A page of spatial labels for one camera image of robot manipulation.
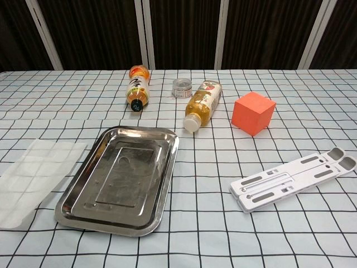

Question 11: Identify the translucent white paper sheet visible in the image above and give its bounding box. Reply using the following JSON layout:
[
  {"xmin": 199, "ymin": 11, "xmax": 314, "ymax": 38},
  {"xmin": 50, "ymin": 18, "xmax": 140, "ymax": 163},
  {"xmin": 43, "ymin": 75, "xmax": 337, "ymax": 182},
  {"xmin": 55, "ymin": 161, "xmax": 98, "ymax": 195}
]
[{"xmin": 0, "ymin": 138, "xmax": 89, "ymax": 231}]

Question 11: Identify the stainless steel tray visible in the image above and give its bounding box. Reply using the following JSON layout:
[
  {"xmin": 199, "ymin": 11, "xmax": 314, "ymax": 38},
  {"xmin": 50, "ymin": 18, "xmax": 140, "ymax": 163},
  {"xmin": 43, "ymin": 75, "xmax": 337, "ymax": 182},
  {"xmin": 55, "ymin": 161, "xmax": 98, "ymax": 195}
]
[{"xmin": 55, "ymin": 126, "xmax": 180, "ymax": 238}]

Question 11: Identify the checkered light blue tablecloth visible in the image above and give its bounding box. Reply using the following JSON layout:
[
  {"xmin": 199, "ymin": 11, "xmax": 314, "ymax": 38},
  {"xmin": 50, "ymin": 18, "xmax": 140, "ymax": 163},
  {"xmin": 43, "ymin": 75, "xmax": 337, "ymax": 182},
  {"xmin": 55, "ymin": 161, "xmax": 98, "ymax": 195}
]
[{"xmin": 0, "ymin": 68, "xmax": 357, "ymax": 268}]

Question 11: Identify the tea bottle with white cap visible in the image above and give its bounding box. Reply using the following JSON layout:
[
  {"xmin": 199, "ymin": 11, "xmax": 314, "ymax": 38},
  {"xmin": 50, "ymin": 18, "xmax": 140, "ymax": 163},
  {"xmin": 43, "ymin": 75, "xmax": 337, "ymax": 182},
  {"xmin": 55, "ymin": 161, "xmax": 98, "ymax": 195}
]
[{"xmin": 182, "ymin": 80, "xmax": 223, "ymax": 133}]

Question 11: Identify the small clear plastic jar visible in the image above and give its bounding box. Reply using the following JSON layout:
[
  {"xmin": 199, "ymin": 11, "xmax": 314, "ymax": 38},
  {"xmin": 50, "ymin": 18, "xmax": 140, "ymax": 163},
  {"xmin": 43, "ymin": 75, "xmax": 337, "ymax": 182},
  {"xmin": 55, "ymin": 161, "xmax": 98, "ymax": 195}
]
[{"xmin": 172, "ymin": 78, "xmax": 194, "ymax": 99}]

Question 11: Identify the tea bottle with black cap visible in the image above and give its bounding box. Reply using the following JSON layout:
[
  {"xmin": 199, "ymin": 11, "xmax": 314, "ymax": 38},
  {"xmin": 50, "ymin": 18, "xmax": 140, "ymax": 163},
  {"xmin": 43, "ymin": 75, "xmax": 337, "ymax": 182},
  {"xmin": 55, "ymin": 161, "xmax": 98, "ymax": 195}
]
[{"xmin": 126, "ymin": 64, "xmax": 152, "ymax": 113}]

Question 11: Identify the orange cube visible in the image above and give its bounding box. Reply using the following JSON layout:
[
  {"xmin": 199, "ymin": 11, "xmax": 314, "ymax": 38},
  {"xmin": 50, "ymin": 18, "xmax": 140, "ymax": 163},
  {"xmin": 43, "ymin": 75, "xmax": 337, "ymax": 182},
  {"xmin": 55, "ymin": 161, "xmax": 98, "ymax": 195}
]
[{"xmin": 230, "ymin": 91, "xmax": 277, "ymax": 137}]

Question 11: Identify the white folding laptop stand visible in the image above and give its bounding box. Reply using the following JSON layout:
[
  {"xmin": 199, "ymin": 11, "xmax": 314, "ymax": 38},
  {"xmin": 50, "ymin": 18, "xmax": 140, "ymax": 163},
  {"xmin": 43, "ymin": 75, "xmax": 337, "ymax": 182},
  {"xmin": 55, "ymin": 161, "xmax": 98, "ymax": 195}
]
[{"xmin": 229, "ymin": 147, "xmax": 357, "ymax": 215}]

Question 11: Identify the white metal frame post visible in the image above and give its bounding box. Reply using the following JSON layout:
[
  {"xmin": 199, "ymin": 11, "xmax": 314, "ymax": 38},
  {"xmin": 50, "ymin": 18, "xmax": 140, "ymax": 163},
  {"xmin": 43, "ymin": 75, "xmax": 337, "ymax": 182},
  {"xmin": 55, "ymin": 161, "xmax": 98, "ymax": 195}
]
[
  {"xmin": 296, "ymin": 0, "xmax": 339, "ymax": 70},
  {"xmin": 26, "ymin": 0, "xmax": 65, "ymax": 71},
  {"xmin": 214, "ymin": 0, "xmax": 233, "ymax": 70},
  {"xmin": 133, "ymin": 0, "xmax": 156, "ymax": 70}
]

